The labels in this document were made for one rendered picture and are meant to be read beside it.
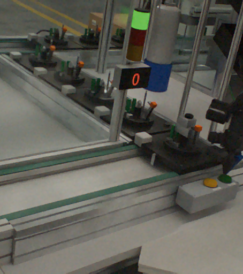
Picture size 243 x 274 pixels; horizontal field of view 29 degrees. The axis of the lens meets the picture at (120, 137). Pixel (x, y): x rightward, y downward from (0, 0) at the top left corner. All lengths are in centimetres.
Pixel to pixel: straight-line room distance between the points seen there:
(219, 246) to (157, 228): 18
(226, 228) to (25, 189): 61
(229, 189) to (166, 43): 117
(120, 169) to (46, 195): 31
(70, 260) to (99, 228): 13
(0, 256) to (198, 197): 59
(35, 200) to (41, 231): 16
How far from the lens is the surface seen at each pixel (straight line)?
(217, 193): 147
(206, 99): 261
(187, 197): 141
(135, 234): 135
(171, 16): 247
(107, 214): 128
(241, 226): 152
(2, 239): 116
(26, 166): 142
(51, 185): 140
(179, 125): 162
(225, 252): 138
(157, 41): 249
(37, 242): 119
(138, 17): 146
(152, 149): 160
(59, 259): 122
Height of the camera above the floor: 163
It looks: 24 degrees down
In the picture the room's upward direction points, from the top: 10 degrees clockwise
